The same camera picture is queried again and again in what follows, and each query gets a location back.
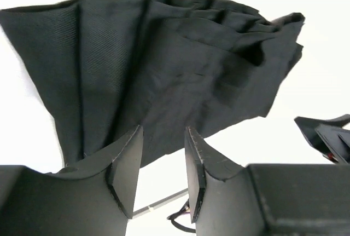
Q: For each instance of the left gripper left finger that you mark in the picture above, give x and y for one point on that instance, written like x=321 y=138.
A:
x=96 y=195

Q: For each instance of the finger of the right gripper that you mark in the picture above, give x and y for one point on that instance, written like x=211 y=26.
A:
x=327 y=136

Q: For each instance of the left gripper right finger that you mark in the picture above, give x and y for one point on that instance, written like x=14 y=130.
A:
x=221 y=195

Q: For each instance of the aluminium front rail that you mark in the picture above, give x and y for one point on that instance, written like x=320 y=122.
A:
x=160 y=203

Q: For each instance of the black skirt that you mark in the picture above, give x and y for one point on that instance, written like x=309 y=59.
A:
x=102 y=67

